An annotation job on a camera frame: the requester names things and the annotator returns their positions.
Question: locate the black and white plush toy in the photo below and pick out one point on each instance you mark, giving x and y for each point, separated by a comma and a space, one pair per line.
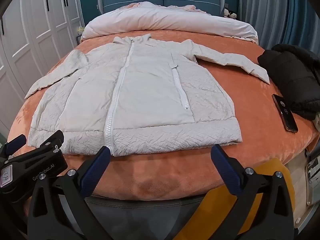
230, 13

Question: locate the white padded jacket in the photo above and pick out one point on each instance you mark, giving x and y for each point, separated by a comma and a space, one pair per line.
155, 92

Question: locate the blue nightstand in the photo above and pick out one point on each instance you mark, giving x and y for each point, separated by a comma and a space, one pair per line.
78, 39

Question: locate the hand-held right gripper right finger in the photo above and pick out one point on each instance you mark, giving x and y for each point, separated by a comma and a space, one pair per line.
225, 170

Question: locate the black puffer jacket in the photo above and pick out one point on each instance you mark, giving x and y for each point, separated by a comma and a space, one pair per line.
295, 75

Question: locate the yellow tissue box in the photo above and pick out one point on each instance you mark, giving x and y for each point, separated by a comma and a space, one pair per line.
80, 30

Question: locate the white panelled wardrobe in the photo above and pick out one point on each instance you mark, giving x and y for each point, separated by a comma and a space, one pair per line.
25, 42

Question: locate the black smartphone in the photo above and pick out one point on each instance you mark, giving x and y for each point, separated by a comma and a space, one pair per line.
286, 115

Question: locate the yellow stool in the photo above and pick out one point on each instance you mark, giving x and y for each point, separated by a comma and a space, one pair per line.
287, 187

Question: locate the pale pink duvet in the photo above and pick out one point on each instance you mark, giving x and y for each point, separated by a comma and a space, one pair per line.
170, 20

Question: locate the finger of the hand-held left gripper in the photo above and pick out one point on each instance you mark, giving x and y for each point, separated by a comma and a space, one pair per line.
15, 142
53, 141

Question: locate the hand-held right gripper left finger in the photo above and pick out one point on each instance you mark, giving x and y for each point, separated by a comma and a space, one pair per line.
94, 171

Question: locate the orange velvet bed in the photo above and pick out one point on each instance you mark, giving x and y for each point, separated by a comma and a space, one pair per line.
250, 105

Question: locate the grey blue curtain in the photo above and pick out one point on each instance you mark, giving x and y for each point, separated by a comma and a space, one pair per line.
275, 5

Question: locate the grey bed footboard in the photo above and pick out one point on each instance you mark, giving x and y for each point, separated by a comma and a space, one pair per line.
150, 217

